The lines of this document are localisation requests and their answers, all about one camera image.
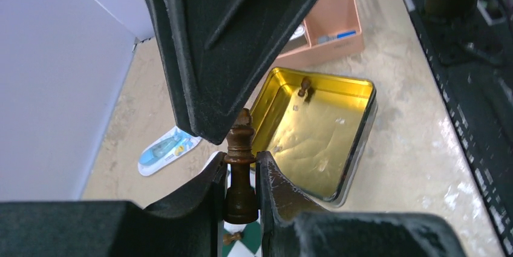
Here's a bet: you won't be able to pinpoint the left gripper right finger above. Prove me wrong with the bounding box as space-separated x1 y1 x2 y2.
256 152 466 256

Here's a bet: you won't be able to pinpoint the green white chess mat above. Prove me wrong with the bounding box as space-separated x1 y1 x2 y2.
200 151 263 257

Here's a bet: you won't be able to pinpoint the peach plastic file organizer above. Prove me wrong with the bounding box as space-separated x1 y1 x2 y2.
272 0 365 69

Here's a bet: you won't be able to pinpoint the gold tin brown pieces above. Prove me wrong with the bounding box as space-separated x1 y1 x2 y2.
250 67 378 207

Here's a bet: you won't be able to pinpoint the blue white packaged item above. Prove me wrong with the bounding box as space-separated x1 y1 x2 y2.
137 126 202 177

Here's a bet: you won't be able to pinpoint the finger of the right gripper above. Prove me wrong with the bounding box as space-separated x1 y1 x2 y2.
145 0 317 145

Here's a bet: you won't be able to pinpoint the brown chess king piece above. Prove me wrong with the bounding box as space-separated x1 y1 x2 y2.
223 108 258 224

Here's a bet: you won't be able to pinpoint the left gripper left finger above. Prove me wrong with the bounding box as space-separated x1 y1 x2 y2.
1 152 227 256

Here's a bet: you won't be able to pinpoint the blue capped tube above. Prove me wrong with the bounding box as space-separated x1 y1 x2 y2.
317 30 356 45

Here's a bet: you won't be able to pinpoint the black metal base frame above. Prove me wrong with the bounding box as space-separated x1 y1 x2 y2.
409 0 512 256

